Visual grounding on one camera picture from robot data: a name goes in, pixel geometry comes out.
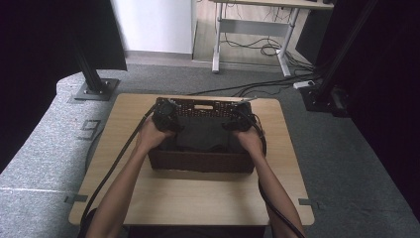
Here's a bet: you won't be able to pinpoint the person's left hand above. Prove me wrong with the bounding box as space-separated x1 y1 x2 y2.
136 116 175 153

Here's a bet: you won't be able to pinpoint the person's right hand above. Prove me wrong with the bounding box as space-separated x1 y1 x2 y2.
232 127 265 159

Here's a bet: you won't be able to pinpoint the black curtain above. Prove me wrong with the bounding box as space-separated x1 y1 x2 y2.
0 0 128 174
315 0 420 223

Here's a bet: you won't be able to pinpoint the white cabinet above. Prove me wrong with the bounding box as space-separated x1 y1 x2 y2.
110 0 198 56

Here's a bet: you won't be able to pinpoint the white power strip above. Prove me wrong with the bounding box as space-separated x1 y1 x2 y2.
292 79 316 90

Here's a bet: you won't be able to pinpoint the grey tape strip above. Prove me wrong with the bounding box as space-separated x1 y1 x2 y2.
297 197 321 210
63 193 89 204

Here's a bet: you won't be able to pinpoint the left black tripod stand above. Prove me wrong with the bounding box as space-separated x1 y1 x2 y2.
69 39 121 102

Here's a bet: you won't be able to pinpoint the black floor cables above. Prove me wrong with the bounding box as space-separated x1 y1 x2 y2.
187 34 323 98

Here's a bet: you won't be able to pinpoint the black tripod stand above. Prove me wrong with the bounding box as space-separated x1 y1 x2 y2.
298 0 379 117
69 39 121 102

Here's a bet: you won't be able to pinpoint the white desk frame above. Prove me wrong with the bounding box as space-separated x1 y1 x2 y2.
208 0 335 78

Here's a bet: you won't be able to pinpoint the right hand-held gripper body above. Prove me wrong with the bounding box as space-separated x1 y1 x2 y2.
231 96 258 132

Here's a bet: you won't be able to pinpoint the right black tripod stand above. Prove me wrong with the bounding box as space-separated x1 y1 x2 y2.
298 0 379 117

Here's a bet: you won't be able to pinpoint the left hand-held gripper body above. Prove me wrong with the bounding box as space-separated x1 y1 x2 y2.
152 97 181 132

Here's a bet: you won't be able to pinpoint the brown woven basket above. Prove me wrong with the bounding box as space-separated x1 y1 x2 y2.
147 96 258 175

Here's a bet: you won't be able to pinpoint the dark cloth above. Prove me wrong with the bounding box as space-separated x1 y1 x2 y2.
161 115 247 154

